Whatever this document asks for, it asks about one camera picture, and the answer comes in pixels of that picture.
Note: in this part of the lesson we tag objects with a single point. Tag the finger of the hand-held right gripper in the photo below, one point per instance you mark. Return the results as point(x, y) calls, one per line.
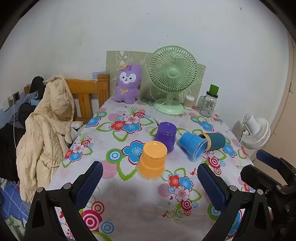
point(269, 159)
point(259, 177)

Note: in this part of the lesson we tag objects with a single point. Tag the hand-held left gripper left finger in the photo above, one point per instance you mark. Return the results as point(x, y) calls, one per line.
point(89, 183)

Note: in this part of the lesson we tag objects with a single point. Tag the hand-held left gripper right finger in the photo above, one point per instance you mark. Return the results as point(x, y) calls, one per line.
point(211, 186)

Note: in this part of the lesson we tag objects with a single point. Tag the blue plastic cup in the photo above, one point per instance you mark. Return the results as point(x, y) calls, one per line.
point(192, 144)

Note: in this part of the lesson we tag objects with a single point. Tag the teal cup with yellow rim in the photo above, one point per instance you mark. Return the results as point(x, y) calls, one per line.
point(217, 140)

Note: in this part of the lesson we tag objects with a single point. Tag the orange plastic cup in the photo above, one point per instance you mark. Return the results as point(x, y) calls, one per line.
point(151, 161)

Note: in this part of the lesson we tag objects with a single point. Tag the purple plastic cup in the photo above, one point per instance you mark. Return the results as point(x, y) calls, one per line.
point(165, 135)

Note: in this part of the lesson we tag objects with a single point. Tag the white standing fan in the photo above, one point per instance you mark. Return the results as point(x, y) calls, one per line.
point(255, 133)

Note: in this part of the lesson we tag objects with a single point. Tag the floral tablecloth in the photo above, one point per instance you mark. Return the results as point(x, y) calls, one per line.
point(138, 204)

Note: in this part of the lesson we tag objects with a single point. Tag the beige door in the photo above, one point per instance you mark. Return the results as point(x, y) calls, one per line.
point(284, 104)

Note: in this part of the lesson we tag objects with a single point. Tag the small white cloth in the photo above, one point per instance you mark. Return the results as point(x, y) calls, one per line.
point(76, 124)

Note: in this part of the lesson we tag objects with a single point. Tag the beige quilted jacket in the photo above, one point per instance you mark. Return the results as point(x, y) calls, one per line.
point(44, 139)

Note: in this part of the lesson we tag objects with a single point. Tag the blue checkered bedding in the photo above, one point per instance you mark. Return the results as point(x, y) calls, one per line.
point(11, 199)

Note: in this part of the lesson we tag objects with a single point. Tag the glass jar with green lid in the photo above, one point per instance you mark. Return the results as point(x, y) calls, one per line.
point(208, 104)

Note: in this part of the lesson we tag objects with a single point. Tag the black clothing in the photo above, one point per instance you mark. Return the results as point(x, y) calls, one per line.
point(9, 153)

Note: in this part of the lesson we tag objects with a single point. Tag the wooden chair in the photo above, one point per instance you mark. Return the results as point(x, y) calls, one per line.
point(85, 97)

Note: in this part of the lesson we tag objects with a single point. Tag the cotton swab container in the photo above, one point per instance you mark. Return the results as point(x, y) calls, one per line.
point(189, 103)

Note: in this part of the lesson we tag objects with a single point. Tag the purple plush toy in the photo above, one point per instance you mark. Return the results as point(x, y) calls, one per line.
point(126, 89)

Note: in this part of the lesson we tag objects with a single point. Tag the blue denim cloth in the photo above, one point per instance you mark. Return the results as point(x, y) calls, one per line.
point(32, 97)

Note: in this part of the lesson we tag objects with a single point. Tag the green desk fan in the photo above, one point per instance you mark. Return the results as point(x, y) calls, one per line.
point(172, 71)

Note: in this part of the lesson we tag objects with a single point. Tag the green patterned mat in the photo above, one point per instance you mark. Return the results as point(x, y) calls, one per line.
point(115, 62)

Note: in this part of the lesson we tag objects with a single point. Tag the wall socket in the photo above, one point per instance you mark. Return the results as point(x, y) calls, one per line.
point(9, 100)

